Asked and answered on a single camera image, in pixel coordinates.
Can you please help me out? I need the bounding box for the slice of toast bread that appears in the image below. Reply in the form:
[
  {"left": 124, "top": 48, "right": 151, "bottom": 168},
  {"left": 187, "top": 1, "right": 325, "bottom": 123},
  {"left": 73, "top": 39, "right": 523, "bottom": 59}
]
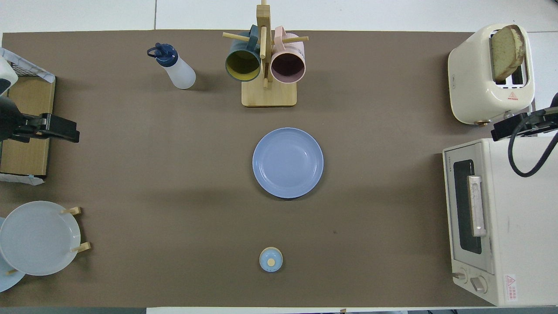
[{"left": 491, "top": 25, "right": 526, "bottom": 82}]

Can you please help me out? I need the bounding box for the pink ribbed mug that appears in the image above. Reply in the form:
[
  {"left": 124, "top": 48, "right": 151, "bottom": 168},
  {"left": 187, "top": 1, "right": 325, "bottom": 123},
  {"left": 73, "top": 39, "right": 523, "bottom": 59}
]
[{"left": 270, "top": 26, "right": 306, "bottom": 85}]

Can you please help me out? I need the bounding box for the periwinkle blue flat plate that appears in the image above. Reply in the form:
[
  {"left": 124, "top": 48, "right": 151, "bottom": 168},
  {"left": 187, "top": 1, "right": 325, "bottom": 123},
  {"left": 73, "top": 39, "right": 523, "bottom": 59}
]
[{"left": 252, "top": 127, "right": 324, "bottom": 199}]

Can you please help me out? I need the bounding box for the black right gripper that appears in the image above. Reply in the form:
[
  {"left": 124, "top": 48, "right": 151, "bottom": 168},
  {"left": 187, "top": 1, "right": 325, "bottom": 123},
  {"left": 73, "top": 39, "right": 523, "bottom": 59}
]
[{"left": 491, "top": 107, "right": 558, "bottom": 142}]

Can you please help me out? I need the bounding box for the dark teal mug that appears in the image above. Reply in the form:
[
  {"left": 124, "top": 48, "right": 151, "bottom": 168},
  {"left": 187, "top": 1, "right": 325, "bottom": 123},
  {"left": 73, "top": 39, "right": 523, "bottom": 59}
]
[{"left": 225, "top": 25, "right": 262, "bottom": 82}]

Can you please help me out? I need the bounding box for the cream two-slot toaster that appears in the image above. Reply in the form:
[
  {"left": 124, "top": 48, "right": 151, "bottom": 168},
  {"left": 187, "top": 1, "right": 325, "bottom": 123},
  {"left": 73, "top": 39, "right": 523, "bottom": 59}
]
[{"left": 448, "top": 23, "right": 536, "bottom": 126}]

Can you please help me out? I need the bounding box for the squeeze bottle with blue cap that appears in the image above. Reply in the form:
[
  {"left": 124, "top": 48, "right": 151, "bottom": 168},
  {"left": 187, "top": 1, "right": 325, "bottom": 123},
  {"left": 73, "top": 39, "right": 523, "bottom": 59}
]
[{"left": 147, "top": 42, "right": 196, "bottom": 90}]

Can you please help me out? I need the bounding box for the wooden mug tree stand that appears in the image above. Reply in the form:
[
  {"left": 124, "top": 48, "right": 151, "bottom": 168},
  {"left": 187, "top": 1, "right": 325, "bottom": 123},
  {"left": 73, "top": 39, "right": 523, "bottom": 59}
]
[{"left": 222, "top": 0, "right": 309, "bottom": 107}]

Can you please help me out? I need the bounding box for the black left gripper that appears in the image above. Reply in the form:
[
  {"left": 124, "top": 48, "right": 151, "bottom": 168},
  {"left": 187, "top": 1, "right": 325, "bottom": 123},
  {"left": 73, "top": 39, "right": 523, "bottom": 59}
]
[{"left": 0, "top": 96, "right": 81, "bottom": 143}]

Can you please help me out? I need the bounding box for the light blue plate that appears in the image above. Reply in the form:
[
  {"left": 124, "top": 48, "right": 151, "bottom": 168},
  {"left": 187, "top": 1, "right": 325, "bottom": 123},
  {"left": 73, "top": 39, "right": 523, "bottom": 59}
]
[{"left": 0, "top": 217, "right": 27, "bottom": 293}]

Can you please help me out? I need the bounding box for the wooden shelf with wire basket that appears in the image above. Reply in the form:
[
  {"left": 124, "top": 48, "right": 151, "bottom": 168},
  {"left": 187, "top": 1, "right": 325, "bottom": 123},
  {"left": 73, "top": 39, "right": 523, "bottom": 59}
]
[{"left": 0, "top": 47, "right": 56, "bottom": 177}]

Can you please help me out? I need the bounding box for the white checkered cloth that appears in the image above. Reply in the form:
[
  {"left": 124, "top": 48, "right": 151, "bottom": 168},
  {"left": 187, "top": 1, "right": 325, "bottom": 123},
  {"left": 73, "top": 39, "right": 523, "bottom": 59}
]
[{"left": 0, "top": 47, "right": 56, "bottom": 84}]

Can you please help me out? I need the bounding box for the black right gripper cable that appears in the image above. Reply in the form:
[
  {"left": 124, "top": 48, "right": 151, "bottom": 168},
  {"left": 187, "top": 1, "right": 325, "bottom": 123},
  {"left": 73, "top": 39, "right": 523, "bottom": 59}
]
[{"left": 507, "top": 111, "right": 558, "bottom": 177}]

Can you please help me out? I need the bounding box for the cream toaster oven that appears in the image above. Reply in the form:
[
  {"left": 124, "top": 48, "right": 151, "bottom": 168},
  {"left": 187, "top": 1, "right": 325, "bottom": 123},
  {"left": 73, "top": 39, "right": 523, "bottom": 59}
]
[{"left": 442, "top": 137, "right": 558, "bottom": 307}]

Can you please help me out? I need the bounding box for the grey plate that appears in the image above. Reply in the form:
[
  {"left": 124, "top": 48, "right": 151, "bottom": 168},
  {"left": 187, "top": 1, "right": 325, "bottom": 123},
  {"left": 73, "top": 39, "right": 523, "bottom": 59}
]
[{"left": 0, "top": 201, "right": 82, "bottom": 276}]

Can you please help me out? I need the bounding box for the brown table mat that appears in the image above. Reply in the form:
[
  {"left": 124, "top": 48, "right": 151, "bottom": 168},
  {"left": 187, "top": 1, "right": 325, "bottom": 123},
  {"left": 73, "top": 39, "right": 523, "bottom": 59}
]
[{"left": 0, "top": 30, "right": 538, "bottom": 308}]

